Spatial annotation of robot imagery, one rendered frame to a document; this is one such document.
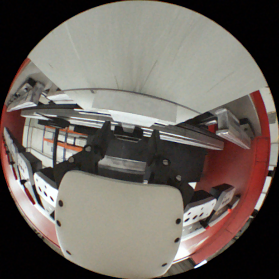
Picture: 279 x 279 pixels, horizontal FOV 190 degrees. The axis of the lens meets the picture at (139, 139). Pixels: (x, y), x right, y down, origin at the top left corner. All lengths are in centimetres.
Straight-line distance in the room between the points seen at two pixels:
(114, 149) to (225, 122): 68
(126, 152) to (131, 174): 51
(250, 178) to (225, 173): 30
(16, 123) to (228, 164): 300
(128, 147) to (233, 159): 90
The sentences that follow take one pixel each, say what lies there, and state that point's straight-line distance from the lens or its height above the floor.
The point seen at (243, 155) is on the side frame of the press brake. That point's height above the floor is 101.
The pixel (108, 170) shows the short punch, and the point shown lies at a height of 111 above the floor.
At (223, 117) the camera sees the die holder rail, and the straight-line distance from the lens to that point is 37.
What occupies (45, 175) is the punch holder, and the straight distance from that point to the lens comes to 29.
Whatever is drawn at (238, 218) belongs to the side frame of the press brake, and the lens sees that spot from 95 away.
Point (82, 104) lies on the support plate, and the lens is 16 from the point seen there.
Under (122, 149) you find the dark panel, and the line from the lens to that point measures 68.
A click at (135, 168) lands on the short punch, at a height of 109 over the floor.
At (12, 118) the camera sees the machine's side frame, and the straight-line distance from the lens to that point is 220.
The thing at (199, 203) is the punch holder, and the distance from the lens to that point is 27.
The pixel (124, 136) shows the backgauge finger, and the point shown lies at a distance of 37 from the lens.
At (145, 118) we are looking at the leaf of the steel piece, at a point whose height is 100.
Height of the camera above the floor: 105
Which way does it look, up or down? 4 degrees down
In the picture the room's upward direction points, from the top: 170 degrees counter-clockwise
